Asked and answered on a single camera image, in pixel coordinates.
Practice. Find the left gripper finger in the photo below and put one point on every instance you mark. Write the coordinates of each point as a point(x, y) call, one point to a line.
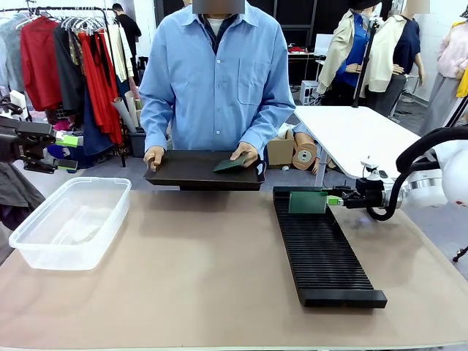
point(69, 141)
point(66, 165)

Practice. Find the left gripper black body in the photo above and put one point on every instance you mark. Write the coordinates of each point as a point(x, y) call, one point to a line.
point(25, 140)

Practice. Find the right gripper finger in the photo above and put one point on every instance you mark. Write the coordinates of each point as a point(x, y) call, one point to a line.
point(337, 201)
point(336, 190)

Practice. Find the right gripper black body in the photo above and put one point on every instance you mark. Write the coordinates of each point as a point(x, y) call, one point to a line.
point(367, 194)

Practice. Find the green PCB board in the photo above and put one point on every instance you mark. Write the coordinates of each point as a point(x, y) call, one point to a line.
point(230, 166)
point(307, 203)

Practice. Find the black plastic tray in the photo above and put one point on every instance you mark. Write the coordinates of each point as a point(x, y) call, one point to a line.
point(190, 172)

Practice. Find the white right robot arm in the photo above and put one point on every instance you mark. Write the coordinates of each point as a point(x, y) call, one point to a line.
point(438, 175)

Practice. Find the person's right forearm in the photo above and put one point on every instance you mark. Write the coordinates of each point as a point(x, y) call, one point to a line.
point(159, 124)

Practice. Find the person's left forearm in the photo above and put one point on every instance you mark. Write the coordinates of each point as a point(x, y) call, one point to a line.
point(268, 124)

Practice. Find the person's right hand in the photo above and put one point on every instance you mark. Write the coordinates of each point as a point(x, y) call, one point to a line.
point(153, 155)

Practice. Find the person's left hand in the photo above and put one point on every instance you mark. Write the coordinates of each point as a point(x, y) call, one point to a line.
point(245, 151)

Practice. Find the blue denim garment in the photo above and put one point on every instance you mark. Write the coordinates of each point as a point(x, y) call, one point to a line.
point(95, 131)

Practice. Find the brown cardboard spool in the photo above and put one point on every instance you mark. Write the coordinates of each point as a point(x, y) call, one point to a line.
point(305, 155)

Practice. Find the grey cloth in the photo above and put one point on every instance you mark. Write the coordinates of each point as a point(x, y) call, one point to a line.
point(16, 190)

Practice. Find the white table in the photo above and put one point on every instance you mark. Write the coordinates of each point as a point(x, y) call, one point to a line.
point(351, 135)

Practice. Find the black slotted PCB rack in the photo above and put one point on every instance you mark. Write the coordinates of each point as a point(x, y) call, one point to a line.
point(321, 256)

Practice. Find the red dress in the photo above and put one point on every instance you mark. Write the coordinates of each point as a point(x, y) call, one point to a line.
point(98, 91)

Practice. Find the clear plastic storage box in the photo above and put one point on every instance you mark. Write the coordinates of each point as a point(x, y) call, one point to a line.
point(73, 223)

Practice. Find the paper rolls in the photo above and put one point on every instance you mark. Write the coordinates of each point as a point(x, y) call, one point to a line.
point(126, 109)

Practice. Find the grey bin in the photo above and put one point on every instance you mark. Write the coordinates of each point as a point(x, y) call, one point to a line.
point(138, 142)

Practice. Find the cardboard box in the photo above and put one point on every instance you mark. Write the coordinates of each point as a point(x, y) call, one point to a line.
point(279, 150)

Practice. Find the black jacket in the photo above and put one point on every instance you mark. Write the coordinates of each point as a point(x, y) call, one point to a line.
point(67, 66)

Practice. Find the red shirt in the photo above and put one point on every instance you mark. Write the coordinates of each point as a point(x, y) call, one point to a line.
point(40, 62)

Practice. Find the grey garment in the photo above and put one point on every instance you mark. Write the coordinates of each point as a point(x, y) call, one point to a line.
point(11, 51)

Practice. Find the cream garment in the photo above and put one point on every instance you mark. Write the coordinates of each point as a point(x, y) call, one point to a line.
point(118, 51)

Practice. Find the black clothes rack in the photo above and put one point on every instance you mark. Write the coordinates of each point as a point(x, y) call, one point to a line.
point(109, 44)

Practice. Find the black tripod leg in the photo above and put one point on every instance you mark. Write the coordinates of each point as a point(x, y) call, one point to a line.
point(461, 254)

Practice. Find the person in black clothes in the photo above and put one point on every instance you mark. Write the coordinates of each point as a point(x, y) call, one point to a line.
point(128, 29)

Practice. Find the black tripod pole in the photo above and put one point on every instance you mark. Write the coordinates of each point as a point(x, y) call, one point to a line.
point(365, 62)

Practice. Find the mannequin with beige jacket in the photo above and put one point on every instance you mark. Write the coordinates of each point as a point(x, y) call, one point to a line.
point(347, 55)

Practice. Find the mannequin with pink top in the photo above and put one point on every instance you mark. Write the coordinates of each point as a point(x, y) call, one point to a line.
point(446, 80)

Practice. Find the mannequin with cream navy top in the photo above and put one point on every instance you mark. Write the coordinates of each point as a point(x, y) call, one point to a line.
point(395, 58)

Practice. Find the person's blue shirt torso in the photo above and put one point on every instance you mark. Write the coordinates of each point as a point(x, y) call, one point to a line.
point(219, 80)

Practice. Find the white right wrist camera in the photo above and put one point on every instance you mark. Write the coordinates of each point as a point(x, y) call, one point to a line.
point(371, 170)

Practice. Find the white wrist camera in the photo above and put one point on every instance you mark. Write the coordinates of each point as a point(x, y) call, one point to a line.
point(371, 170)
point(18, 104)

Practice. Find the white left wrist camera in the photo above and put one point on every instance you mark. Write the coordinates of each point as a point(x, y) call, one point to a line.
point(18, 104)

